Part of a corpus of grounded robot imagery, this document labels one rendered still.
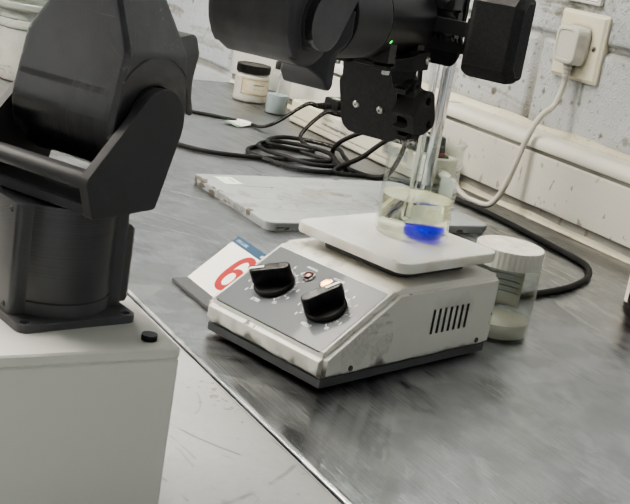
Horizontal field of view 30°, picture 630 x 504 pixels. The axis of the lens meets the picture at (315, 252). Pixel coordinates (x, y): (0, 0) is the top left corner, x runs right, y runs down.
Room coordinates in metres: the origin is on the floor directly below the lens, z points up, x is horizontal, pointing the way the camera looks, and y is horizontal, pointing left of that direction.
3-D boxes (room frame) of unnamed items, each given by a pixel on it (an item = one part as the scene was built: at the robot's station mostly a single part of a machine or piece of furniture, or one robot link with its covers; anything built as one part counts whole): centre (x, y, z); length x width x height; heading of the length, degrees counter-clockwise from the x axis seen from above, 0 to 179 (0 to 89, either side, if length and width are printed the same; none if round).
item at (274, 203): (1.34, -0.02, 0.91); 0.30 x 0.20 x 0.01; 122
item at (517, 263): (0.97, -0.17, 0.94); 0.06 x 0.06 x 0.08
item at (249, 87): (2.04, 0.16, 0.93); 0.06 x 0.06 x 0.06
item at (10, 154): (0.57, 0.13, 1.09); 0.09 x 0.07 x 0.06; 60
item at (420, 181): (0.92, -0.07, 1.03); 0.07 x 0.06 x 0.08; 169
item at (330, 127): (1.74, -0.05, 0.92); 0.40 x 0.06 x 0.04; 32
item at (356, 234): (0.91, -0.06, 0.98); 0.12 x 0.12 x 0.01; 47
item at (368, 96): (0.83, -0.03, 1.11); 0.07 x 0.06 x 0.07; 59
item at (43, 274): (0.57, 0.13, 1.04); 0.07 x 0.07 x 0.06; 41
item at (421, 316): (0.89, -0.05, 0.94); 0.22 x 0.13 x 0.08; 137
